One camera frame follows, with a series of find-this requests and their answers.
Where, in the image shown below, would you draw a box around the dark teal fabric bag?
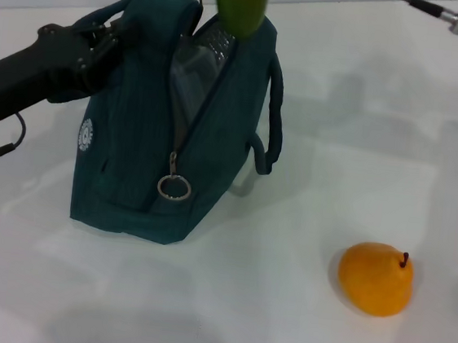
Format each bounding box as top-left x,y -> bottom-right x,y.
33,0 -> 298,258

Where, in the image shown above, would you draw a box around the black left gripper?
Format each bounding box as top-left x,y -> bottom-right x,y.
0,7 -> 143,138

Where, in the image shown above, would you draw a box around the orange pear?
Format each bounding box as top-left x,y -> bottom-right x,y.
333,238 -> 418,322

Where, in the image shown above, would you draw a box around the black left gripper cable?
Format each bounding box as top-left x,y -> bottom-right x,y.
0,109 -> 29,168

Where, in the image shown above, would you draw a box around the green cucumber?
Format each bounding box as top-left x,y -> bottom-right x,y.
208,0 -> 271,43

